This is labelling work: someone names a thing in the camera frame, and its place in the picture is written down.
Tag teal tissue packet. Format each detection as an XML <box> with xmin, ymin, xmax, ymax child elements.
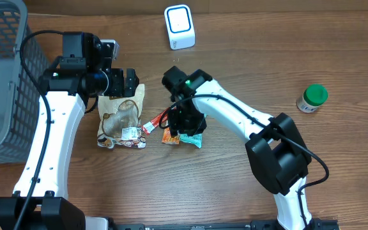
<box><xmin>180</xmin><ymin>134</ymin><xmax>203</xmax><ymax>148</ymax></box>

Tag red white snack packet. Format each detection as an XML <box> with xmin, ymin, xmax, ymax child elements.
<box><xmin>141</xmin><ymin>110</ymin><xmax>167</xmax><ymax>135</ymax></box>

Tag white brown snack bag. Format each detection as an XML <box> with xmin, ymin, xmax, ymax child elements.
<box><xmin>97</xmin><ymin>84</ymin><xmax>146</xmax><ymax>149</ymax></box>

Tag green lid jar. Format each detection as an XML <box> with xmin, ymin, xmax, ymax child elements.
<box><xmin>296</xmin><ymin>84</ymin><xmax>328</xmax><ymax>113</ymax></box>

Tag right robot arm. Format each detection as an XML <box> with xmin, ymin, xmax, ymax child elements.
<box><xmin>162</xmin><ymin>66</ymin><xmax>312</xmax><ymax>229</ymax></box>

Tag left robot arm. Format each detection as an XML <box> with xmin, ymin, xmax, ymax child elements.
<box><xmin>0</xmin><ymin>32</ymin><xmax>139</xmax><ymax>230</ymax></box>

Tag white barcode scanner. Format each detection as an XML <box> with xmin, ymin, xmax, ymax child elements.
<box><xmin>164</xmin><ymin>4</ymin><xmax>196</xmax><ymax>50</ymax></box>

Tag grey plastic mesh basket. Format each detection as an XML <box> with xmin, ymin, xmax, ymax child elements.
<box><xmin>0</xmin><ymin>0</ymin><xmax>40</xmax><ymax>164</ymax></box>

